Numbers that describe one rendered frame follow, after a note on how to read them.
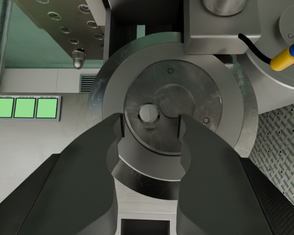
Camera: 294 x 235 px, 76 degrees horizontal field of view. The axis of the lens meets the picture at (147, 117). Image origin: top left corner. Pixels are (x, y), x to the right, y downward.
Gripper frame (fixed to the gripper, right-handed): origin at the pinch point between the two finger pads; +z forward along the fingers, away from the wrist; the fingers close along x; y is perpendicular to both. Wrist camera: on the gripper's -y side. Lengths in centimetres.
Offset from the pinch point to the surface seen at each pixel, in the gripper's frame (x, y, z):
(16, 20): -146, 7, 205
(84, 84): -111, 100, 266
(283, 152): 19.2, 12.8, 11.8
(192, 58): 3.3, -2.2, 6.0
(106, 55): -4.4, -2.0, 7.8
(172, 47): 1.7, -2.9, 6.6
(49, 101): -27.8, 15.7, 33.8
